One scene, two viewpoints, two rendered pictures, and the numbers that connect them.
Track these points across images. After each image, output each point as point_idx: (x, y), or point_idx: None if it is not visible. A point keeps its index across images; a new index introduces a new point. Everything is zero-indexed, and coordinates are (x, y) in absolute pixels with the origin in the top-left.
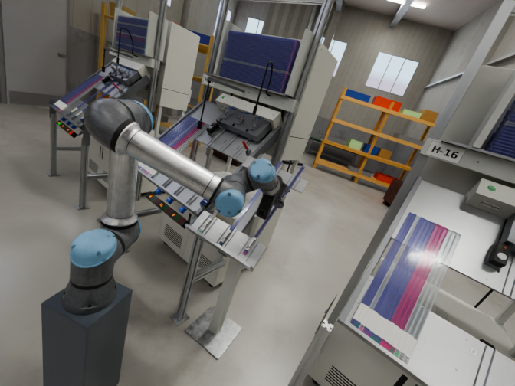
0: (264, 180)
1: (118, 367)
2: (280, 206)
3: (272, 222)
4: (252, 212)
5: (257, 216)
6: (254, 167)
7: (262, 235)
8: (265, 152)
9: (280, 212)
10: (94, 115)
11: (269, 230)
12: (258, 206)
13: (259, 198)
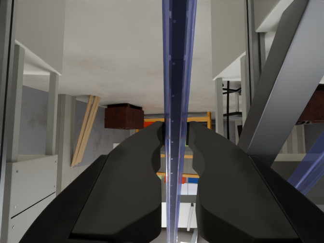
0: None
1: None
2: (62, 221)
3: (218, 39)
4: (323, 3)
5: (270, 6)
6: None
7: (225, 6)
8: (283, 162)
9: (213, 61)
10: None
11: (218, 23)
12: (288, 61)
13: (293, 99)
